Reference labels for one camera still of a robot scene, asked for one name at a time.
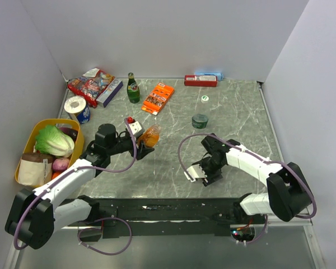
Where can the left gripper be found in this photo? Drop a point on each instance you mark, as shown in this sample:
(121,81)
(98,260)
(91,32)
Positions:
(141,151)

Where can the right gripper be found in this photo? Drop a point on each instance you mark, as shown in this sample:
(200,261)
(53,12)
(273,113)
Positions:
(211,177)

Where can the orange juice bottle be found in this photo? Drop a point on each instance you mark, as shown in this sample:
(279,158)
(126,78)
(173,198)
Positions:
(151,136)

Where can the clear plastic bottle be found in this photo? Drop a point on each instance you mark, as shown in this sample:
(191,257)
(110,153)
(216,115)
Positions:
(199,121)

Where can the white green bottle cap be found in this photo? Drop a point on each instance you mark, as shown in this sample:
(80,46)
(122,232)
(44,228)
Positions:
(204,99)

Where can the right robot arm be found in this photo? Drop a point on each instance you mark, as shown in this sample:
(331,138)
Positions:
(287,190)

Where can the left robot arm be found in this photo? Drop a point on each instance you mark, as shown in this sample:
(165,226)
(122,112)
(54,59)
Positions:
(35,215)

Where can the green glass bottle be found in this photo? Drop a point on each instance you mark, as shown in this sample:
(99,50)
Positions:
(133,91)

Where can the orange snack box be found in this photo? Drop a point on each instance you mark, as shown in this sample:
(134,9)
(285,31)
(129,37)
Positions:
(157,99)

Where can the white purple box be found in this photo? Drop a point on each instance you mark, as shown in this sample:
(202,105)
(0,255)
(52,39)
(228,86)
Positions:
(107,95)

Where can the dark purple eggplant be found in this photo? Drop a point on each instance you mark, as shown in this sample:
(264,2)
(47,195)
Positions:
(69,133)

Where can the toilet paper roll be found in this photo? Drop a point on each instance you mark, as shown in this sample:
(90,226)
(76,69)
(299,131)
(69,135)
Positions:
(77,109)

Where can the red onion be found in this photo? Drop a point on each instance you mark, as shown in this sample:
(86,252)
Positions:
(60,164)

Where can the red snack bag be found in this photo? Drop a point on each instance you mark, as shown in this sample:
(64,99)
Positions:
(91,85)

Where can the red flat box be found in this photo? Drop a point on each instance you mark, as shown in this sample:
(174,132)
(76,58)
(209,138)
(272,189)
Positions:
(201,80)

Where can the orange fruit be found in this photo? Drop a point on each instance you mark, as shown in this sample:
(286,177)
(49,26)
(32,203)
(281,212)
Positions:
(56,174)

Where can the plastic cabbage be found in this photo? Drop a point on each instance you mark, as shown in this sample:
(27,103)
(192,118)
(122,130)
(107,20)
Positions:
(51,140)

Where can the blue flat box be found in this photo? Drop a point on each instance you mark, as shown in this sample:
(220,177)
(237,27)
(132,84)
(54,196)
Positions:
(219,75)

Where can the brown paper bag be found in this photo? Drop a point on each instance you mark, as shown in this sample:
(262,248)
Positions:
(35,169)

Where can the yellow basket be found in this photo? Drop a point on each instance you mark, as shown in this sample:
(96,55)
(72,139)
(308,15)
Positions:
(78,145)

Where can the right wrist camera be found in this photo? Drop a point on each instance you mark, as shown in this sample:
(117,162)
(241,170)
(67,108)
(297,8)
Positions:
(194,172)

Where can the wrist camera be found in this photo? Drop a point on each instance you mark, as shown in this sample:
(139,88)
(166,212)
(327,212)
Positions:
(194,172)
(134,127)

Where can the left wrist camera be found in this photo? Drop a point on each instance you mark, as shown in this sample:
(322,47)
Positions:
(134,127)

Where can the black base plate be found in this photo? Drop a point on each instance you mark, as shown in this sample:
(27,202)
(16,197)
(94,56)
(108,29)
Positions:
(153,216)

